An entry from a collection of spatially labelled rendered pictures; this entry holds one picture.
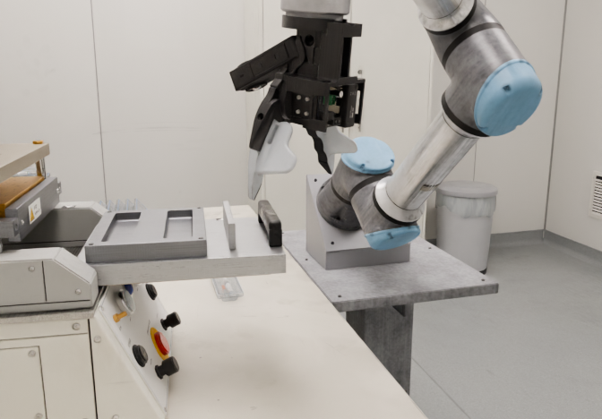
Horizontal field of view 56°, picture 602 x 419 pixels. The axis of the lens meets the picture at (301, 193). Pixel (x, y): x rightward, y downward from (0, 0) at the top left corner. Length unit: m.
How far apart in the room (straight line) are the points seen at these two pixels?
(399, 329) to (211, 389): 0.75
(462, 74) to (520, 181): 3.33
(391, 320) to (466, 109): 0.73
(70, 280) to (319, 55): 0.42
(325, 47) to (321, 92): 0.05
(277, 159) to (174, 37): 2.76
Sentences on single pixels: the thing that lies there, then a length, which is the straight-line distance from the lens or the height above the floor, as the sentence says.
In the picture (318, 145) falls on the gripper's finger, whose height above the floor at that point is 1.14.
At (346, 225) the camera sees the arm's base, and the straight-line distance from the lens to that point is 1.40.
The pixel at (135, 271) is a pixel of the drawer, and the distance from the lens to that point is 0.82.
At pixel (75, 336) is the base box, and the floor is 0.90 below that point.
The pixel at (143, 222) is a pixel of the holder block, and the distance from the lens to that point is 0.92.
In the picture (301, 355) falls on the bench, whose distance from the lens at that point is 1.01.
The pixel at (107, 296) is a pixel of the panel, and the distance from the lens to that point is 0.85.
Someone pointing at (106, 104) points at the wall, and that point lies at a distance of 3.34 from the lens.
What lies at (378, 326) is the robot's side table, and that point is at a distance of 1.53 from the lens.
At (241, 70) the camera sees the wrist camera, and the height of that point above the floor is 1.23.
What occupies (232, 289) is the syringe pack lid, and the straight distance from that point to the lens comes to 1.23.
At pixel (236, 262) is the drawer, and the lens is 0.81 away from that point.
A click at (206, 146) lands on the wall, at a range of 3.38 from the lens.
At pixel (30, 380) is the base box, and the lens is 0.83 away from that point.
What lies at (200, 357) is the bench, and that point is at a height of 0.75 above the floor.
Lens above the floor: 1.23
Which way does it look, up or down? 12 degrees down
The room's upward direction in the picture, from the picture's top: straight up
